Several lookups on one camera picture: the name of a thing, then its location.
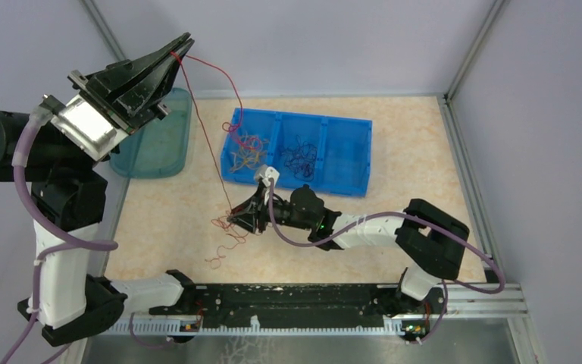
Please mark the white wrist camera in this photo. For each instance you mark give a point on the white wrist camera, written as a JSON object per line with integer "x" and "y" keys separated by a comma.
{"x": 267, "y": 176}
{"x": 84, "y": 126}

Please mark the aluminium frame rail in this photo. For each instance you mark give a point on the aluminium frame rail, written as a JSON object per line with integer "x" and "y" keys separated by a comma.
{"x": 459, "y": 303}

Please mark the teal translucent plastic tray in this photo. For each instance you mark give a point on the teal translucent plastic tray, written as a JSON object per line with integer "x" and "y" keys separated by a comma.
{"x": 159, "y": 149}

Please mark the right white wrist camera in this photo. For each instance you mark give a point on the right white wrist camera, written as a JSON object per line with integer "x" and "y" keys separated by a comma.
{"x": 267, "y": 176}

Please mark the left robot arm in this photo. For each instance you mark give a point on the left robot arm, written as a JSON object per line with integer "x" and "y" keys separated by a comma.
{"x": 50, "y": 156}

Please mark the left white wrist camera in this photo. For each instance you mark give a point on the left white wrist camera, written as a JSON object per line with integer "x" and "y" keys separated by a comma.
{"x": 84, "y": 126}

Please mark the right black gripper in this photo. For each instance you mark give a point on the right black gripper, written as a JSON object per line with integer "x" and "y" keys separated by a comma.
{"x": 248, "y": 218}

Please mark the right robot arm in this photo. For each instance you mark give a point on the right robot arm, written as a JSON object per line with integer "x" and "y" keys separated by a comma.
{"x": 433, "y": 239}

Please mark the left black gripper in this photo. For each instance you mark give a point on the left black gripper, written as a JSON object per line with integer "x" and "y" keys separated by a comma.
{"x": 139, "y": 105}

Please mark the blue three-compartment bin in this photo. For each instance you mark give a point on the blue three-compartment bin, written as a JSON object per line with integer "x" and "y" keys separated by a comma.
{"x": 330, "y": 154}

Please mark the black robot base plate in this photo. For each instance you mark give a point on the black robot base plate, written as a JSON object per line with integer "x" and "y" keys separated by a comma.
{"x": 305, "y": 309}

